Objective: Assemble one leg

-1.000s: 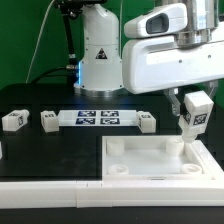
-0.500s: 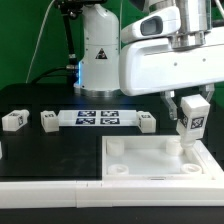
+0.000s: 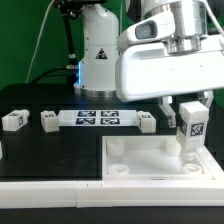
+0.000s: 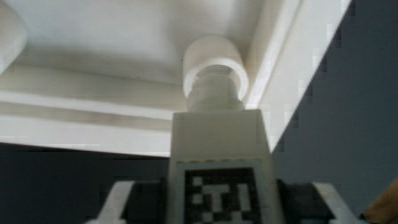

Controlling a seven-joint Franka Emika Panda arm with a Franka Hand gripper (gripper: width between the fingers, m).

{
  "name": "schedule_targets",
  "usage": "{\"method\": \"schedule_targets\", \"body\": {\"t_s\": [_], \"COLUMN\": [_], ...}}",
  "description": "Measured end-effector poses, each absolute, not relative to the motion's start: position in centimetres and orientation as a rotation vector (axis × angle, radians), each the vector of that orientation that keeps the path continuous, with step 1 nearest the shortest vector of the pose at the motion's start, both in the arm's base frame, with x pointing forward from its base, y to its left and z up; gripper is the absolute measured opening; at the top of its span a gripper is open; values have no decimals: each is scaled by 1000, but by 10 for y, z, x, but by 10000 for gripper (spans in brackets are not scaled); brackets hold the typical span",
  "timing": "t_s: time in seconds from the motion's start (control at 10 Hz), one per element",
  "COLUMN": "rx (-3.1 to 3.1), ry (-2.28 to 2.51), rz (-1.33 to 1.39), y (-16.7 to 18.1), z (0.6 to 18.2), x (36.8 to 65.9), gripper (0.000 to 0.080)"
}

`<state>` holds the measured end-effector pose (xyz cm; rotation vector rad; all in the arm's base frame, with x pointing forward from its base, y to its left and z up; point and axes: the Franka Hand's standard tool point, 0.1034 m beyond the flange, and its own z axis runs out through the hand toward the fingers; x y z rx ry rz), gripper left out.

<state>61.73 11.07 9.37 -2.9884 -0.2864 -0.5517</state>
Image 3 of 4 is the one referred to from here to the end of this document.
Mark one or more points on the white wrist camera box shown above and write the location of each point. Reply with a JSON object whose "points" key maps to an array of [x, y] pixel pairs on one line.
{"points": [[159, 27]]}

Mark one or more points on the white L-shaped fence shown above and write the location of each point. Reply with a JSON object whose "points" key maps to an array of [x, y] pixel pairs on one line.
{"points": [[114, 193]]}

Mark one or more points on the white square tabletop part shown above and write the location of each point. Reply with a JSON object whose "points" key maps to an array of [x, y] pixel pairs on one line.
{"points": [[142, 158]]}

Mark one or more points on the white marker base plate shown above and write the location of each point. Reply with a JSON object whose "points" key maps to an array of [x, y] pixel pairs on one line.
{"points": [[97, 118]]}

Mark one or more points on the white part left edge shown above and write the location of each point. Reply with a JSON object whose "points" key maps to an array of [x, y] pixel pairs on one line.
{"points": [[1, 153]]}

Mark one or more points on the black camera stand pole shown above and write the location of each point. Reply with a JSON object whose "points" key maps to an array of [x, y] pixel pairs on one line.
{"points": [[71, 10]]}

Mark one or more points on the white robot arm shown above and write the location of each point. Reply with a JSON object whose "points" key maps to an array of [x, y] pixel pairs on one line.
{"points": [[177, 47]]}

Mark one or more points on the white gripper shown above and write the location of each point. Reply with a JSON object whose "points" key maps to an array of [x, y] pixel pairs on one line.
{"points": [[147, 71]]}

